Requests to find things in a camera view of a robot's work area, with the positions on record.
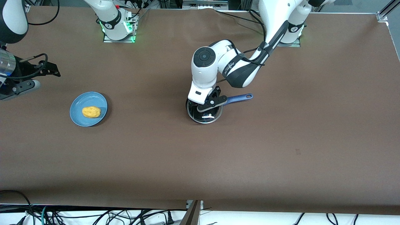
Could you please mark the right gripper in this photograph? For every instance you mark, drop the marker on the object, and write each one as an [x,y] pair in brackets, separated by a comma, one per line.
[27,69]

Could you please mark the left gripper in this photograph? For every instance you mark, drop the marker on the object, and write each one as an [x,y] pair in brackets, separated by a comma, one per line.
[215,92]

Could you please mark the glass lid blue knob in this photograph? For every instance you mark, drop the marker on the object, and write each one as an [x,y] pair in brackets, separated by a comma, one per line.
[204,118]

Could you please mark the yellow potato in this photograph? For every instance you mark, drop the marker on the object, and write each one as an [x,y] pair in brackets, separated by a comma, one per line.
[91,112]

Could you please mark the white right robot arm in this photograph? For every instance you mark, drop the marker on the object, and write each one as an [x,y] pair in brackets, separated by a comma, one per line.
[109,15]

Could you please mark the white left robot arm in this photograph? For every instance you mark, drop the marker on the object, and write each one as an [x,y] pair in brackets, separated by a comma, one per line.
[237,65]

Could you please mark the blue round plate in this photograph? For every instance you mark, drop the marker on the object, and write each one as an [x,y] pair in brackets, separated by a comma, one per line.
[78,112]

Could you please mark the brown paper table cover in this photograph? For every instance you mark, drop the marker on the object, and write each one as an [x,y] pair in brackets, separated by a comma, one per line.
[200,162]

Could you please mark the black power plug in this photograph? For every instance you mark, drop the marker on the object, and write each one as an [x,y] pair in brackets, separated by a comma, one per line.
[170,218]

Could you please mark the aluminium profile beam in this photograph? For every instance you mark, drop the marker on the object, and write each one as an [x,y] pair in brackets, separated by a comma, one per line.
[387,11]

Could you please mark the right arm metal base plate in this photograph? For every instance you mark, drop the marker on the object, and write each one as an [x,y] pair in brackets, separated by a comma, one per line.
[107,40]

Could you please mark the small aluminium corner bracket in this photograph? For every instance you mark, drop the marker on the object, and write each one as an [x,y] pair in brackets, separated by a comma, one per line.
[27,7]

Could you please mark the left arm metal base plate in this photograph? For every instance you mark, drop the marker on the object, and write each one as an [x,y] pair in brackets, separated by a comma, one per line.
[290,44]

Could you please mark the grey metal frame box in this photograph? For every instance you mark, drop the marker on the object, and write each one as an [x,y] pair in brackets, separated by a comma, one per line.
[204,3]

